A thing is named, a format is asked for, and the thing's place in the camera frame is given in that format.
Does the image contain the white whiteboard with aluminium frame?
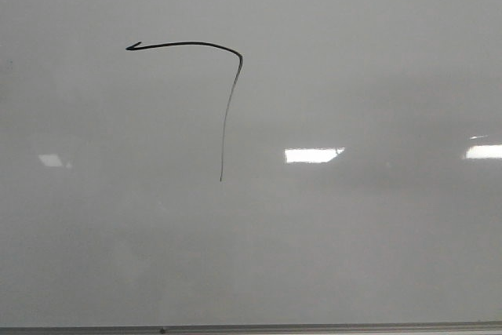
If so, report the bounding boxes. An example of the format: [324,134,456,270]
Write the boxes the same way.
[1,0,501,327]

